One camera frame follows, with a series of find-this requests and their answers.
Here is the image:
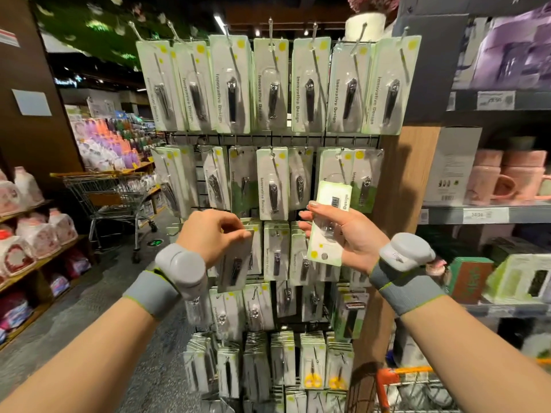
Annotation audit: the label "person's left hand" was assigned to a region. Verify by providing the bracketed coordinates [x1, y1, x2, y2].
[176, 209, 253, 270]

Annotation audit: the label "person's right hand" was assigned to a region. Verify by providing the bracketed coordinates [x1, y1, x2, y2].
[297, 202, 391, 274]

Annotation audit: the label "white carded nail clipper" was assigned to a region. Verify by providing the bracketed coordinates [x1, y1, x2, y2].
[215, 228, 256, 293]
[307, 180, 354, 267]

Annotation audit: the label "orange wire shopping cart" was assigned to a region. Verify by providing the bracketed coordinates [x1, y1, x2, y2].
[374, 357, 551, 413]

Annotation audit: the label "rows of hung nail clipper packs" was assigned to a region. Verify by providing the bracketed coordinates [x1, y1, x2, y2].
[136, 34, 423, 413]

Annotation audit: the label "person's right forearm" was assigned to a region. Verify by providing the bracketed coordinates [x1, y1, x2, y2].
[400, 297, 551, 413]

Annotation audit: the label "person's left forearm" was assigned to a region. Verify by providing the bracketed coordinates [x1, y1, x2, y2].
[0, 297, 156, 413]

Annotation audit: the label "empty silver shopping cart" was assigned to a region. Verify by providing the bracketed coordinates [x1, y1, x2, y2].
[50, 167, 163, 263]

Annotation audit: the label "large white product box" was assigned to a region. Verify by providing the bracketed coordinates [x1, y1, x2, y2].
[424, 127, 483, 207]

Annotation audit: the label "grey kitchenware shelf unit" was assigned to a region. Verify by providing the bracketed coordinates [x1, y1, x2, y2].
[420, 0, 551, 367]

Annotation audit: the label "wooden detergent shelf unit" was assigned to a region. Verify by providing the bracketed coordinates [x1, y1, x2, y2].
[0, 197, 91, 349]

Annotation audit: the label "grey wrist tracker band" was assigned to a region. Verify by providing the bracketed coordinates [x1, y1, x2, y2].
[122, 243, 209, 322]
[368, 233, 447, 317]

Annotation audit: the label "teal orange box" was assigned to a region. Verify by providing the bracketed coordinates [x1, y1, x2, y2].
[448, 258, 496, 305]

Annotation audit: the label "row of pastel laundry bottles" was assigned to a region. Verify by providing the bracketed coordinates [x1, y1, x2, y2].
[73, 116, 156, 173]

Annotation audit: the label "green white box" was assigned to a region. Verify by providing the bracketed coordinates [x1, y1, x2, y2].
[484, 254, 551, 305]

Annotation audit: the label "wooden pillar panel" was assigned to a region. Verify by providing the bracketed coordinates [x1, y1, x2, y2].
[0, 0, 84, 181]

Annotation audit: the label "pink flowers in white pot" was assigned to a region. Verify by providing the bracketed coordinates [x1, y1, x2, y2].
[344, 0, 401, 44]

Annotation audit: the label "green hanging ceiling decor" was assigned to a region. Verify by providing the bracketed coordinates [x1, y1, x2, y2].
[30, 0, 216, 69]

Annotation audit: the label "purple boxed appliance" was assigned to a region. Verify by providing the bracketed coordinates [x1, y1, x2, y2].
[474, 4, 551, 89]

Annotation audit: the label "wooden post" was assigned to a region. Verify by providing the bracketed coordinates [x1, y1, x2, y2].
[348, 124, 442, 413]

